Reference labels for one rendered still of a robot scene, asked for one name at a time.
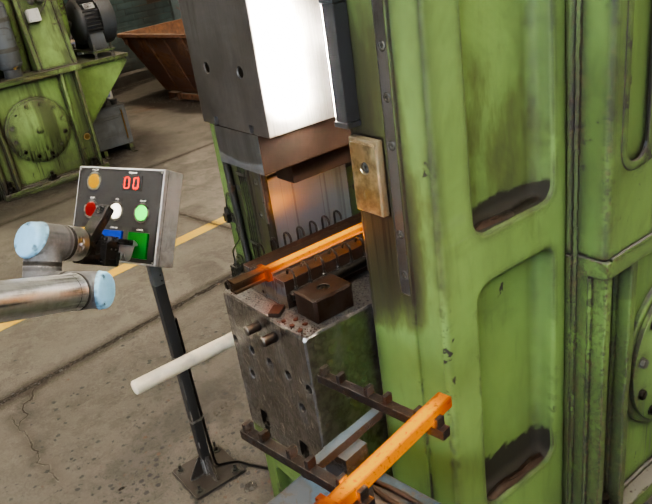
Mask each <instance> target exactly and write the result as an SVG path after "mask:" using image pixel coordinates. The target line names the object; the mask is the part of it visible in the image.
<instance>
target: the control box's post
mask: <svg viewBox="0 0 652 504"><path fill-rule="evenodd" d="M146 269H147V272H148V276H149V279H150V283H151V285H152V289H153V292H154V296H155V300H156V303H157V307H158V310H159V314H160V318H161V321H162V325H163V329H164V332H165V336H166V339H167V343H168V347H169V350H170V354H171V356H172V357H173V358H177V357H179V356H181V355H183V354H184V353H183V349H182V345H181V341H180V338H179V334H178V330H177V326H176V323H175V319H174V315H173V311H172V307H171V304H170V300H169V296H168V292H167V289H166V285H165V279H164V276H163V272H162V268H161V267H151V266H146ZM176 376H177V379H178V383H179V387H180V390H181V394H182V397H183V401H184V405H185V408H186V412H187V416H188V419H189V420H190V421H191V422H194V421H196V420H198V419H199V418H201V416H200V413H199V409H198V405H197V401H196V398H195V394H194V390H193V386H192V383H191V379H190V375H189V371H188V370H186V371H184V372H182V373H180V374H178V375H176ZM190 426H191V429H192V434H193V437H194V441H195V445H196V448H197V452H198V455H199V456H200V457H201V459H202V463H203V466H204V470H205V473H206V474H209V473H208V469H207V466H206V462H205V457H206V456H208V457H209V459H210V461H211V463H212V465H213V462H212V458H211V454H210V450H209V447H208V443H207V439H206V435H205V432H204V428H203V424H202V420H201V421H199V422H197V423H195V424H193V425H192V424H190ZM213 467H214V465H213Z"/></svg>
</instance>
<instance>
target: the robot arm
mask: <svg viewBox="0 0 652 504"><path fill-rule="evenodd" d="M113 213H114V209H112V208H111V207H110V206H109V205H103V204H99V205H98V206H97V208H96V209H95V211H94V213H93V214H92V216H91V218H90V219H89V221H88V223H87V224H86V226H85V228H82V227H77V226H69V225H60V224H52V223H45V222H42V221H39V222H27V223H25V224H23V225H22V226H21V227H20V228H19V230H18V231H17V233H16V236H15V240H14V247H15V251H16V253H17V254H18V255H19V256H20V257H21V258H23V267H22V278H20V279H9V280H0V323H5V322H11V321H17V320H22V319H28V318H34V317H40V316H46V315H51V314H57V313H63V312H69V311H71V312H75V311H80V310H86V309H98V310H101V309H106V308H108V307H110V306H111V304H112V303H113V300H114V297H115V282H114V279H113V277H112V275H111V274H110V273H108V272H106V271H101V270H99V271H62V260H63V261H65V260H66V261H73V263H78V264H93V265H102V266H114V267H118V265H119V260H120V259H121V258H122V255H123V254H124V257H125V260H126V261H129V260H130V259H131V256H132V253H133V249H134V247H135V246H138V244H137V243H136V242H135V241H134V240H127V239H118V238H119V237H114V236H104V235H103V234H101V233H102V232H103V230H104V228H105V226H106V225H107V223H108V221H109V220H110V218H111V216H112V214H113Z"/></svg>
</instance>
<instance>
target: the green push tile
mask: <svg viewBox="0 0 652 504"><path fill-rule="evenodd" d="M127 240H134V241H135V242H136V243H137V244H138V246H135V247H134V249H133V253H132V256H131V258H136V259H144V260H147V252H148V243H149V234H148V233H137V232H128V239H127Z"/></svg>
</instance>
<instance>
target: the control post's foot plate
mask: <svg viewBox="0 0 652 504"><path fill-rule="evenodd" d="M212 443H213V445H212V449H213V452H214V456H215V459H216V461H217V462H218V463H222V462H226V461H232V460H234V459H233V458H232V457H231V456H230V455H229V454H228V453H227V452H226V451H225V450H224V449H223V448H222V447H220V446H219V445H217V444H216V443H215V440H213V441H212ZM211 458H212V455H211ZM205 462H206V466H207V469H208V473H209V474H206V473H205V470H204V466H203V463H202V459H201V457H200V456H199V455H198V456H197V457H195V458H193V459H191V460H190V461H188V462H186V463H185V464H183V465H181V464H178V468H176V469H174V470H173V472H172V474H173V475H174V476H175V478H176V479H177V480H178V481H179V482H181V484H182V486H183V488H184V489H186V490H188V491H189V492H190V494H192V496H193V497H194V498H195V499H196V500H201V499H202V498H204V497H206V496H208V495H209V494H211V493H213V492H215V491H217V490H220V489H221V488H222V487H224V486H225V485H226V484H228V483H229V482H231V481H233V480H235V479H237V478H238V477H239V476H241V475H242V474H243V473H245V472H246V471H247V470H246V468H245V467H243V466H242V465H240V464H239V463H230V464H224V465H216V464H215V463H214V461H213V458H212V462H213V465H214V467H213V465H212V463H211V461H210V459H209V457H208V456H206V457H205Z"/></svg>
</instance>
